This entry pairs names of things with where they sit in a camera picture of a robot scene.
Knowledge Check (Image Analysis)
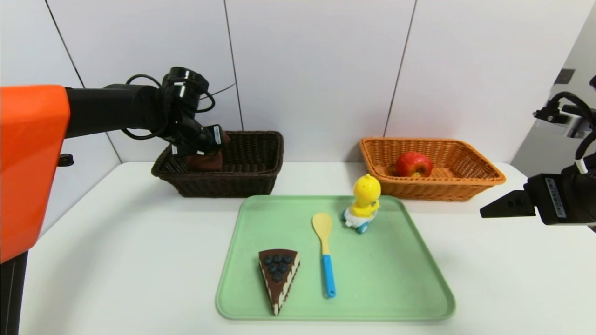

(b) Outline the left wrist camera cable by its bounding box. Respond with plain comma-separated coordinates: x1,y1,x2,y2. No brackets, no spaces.
122,74,216,140

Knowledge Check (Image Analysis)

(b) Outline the brown cloth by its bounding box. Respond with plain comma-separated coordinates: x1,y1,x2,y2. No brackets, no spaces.
186,129,232,172

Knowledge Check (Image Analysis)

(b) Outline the light green plastic tray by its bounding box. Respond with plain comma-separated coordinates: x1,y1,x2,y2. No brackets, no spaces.
215,195,456,321

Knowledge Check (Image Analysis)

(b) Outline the dark brown wicker basket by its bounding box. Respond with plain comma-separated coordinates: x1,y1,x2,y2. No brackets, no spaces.
151,131,284,198

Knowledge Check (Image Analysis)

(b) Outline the orange wicker basket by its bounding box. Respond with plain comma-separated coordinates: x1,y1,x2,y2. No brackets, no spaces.
359,137,506,201

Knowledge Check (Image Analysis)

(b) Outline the yellow duck toy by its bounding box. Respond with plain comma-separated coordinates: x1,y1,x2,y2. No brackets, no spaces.
342,174,381,234

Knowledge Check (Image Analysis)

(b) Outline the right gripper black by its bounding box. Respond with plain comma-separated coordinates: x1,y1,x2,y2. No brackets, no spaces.
480,164,596,226

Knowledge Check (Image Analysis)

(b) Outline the thin black zip tie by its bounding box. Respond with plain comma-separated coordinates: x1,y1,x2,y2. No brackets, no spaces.
200,84,236,101

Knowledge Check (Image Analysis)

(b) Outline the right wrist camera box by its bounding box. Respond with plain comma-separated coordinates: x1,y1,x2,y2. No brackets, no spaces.
533,105,593,139

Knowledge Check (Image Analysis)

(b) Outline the chocolate blueberry cake slice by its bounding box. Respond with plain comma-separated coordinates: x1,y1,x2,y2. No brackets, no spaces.
258,249,301,316

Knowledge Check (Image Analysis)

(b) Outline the wooden spoon blue handle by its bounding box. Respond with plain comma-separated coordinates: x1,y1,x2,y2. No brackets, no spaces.
312,213,336,298

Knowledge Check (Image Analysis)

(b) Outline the red apple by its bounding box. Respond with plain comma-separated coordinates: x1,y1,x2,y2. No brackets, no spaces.
396,151,433,178

